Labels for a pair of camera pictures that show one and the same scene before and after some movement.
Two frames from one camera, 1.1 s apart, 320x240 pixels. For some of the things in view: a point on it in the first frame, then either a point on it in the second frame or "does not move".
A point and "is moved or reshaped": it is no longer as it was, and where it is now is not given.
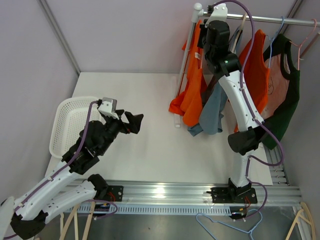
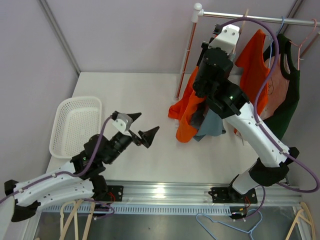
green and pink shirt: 284,87 does not move
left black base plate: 115,193 does not move
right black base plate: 228,195 does not move
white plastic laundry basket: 70,115 does not move
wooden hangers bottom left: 63,232 does not move
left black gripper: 134,120 -> 147,137
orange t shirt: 189,101 -> 180,111
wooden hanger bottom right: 296,221 does not move
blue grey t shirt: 210,120 is moved or reshaped
